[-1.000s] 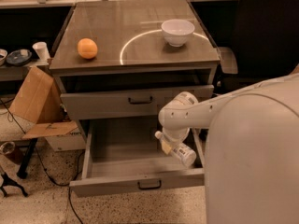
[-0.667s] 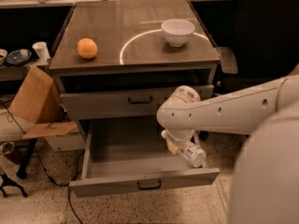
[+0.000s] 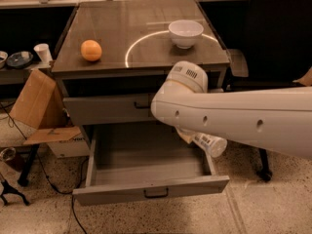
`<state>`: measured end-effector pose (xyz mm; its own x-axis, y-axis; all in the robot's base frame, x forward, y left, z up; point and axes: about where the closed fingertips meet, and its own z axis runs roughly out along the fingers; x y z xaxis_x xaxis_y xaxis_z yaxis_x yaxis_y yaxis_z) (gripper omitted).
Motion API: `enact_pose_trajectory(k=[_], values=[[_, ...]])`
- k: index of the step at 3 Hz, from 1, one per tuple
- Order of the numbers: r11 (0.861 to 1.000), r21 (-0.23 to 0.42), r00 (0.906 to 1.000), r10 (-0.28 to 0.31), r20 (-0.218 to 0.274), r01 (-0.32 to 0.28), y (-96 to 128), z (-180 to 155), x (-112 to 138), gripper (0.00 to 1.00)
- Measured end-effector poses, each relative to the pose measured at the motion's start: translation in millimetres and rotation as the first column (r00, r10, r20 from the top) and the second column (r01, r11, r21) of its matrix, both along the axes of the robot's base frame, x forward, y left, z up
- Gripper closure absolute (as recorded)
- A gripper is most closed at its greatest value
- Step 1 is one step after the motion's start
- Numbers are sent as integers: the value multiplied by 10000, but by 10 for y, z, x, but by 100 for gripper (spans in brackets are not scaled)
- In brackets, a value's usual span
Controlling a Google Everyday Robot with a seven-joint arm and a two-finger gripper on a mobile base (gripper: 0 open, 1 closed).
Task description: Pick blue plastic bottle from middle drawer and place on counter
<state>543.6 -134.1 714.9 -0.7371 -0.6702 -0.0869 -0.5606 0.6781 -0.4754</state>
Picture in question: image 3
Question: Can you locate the black tripod stand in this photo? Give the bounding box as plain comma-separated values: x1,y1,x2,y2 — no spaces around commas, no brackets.
0,173,29,206

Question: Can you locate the orange fruit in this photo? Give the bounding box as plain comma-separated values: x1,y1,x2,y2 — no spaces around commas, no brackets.
81,40,102,61

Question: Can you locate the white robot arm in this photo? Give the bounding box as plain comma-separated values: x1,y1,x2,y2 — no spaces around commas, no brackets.
151,61,312,159

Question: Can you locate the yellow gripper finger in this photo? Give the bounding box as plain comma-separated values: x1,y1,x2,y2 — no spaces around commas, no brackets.
176,128,195,144

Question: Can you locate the grey drawer cabinet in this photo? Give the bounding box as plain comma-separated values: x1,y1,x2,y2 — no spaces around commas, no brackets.
52,0,229,140

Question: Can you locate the white bowl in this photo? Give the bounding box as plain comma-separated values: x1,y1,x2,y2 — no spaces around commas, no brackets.
169,19,204,49

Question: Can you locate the white paper cup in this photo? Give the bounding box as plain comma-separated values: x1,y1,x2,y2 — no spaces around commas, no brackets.
33,43,53,63

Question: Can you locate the black office chair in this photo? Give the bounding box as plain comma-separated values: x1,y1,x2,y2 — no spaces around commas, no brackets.
228,0,312,180

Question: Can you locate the brown round canister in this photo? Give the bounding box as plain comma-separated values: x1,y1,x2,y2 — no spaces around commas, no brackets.
0,147,24,172

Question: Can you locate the brown cardboard box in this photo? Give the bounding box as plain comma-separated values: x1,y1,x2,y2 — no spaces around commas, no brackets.
10,69,90,158

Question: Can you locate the dark blue plate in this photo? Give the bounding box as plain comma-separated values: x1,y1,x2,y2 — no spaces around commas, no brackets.
6,51,33,69

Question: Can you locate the open bottom drawer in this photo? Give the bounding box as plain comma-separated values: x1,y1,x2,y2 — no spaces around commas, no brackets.
73,122,229,206

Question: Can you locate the grey upper drawer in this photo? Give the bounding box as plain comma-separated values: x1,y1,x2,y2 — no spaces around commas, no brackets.
63,94,154,125

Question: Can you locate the clear plastic bottle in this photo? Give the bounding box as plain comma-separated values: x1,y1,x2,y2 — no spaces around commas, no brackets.
193,133,227,158

